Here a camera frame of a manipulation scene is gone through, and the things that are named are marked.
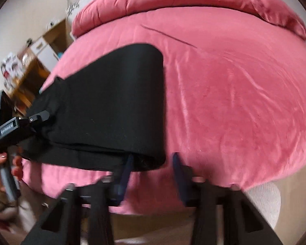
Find light wooden desk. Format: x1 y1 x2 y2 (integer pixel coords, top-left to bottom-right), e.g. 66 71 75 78
44 19 74 55

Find white fluffy rug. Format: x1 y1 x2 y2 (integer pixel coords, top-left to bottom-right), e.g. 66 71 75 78
244 182 281 228

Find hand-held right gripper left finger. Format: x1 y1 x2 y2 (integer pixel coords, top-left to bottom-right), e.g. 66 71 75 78
23 154 135 245

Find black pants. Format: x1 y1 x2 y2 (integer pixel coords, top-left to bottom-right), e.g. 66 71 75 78
19 43 168 172

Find grey and white headboard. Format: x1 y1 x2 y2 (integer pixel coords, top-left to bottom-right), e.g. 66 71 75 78
66 0 102 29

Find pink ruffled pillow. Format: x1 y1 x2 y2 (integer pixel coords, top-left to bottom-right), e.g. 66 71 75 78
235 0 306 40

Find bed with pink sheet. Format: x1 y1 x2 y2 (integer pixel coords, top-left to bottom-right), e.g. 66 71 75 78
20 5 306 216

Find dark wooden table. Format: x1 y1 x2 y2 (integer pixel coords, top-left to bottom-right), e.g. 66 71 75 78
4 48 51 118

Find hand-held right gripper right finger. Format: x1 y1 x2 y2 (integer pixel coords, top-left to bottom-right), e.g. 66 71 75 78
172 152 283 245

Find white cabinet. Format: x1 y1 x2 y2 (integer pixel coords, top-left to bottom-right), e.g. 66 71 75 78
30 37 60 62

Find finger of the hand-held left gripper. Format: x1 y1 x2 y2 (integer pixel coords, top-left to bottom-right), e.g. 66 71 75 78
28 110 50 124

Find printed cardboard box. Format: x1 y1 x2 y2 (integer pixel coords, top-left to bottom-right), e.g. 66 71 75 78
1 52 24 88

